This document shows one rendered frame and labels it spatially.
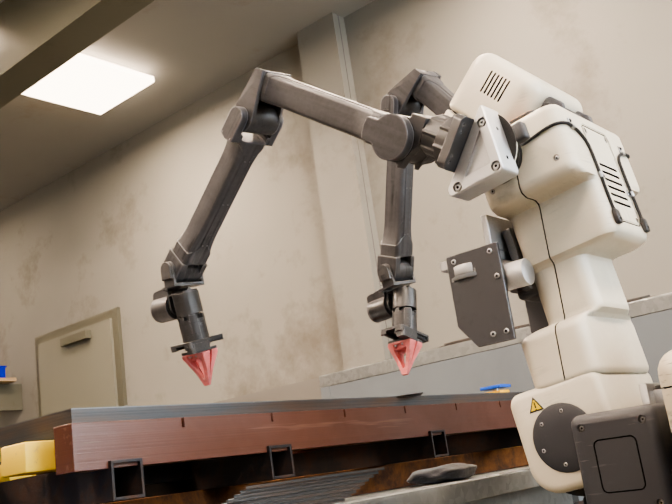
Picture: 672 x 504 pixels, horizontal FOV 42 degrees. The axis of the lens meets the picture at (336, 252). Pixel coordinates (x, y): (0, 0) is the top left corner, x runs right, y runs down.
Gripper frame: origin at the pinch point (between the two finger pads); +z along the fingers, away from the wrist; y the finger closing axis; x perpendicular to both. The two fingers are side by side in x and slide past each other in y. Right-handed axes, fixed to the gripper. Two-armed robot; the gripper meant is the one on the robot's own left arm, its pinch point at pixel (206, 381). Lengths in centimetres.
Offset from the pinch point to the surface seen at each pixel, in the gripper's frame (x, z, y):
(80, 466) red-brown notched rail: 42, 0, 65
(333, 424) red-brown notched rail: 43.5, 9.2, 15.8
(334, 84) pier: -152, -129, -306
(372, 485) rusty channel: 29.4, 27.5, -9.0
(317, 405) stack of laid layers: 39.0, 6.1, 13.2
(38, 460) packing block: 34, -1, 65
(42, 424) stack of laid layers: 31, -5, 61
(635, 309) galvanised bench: 60, 12, -98
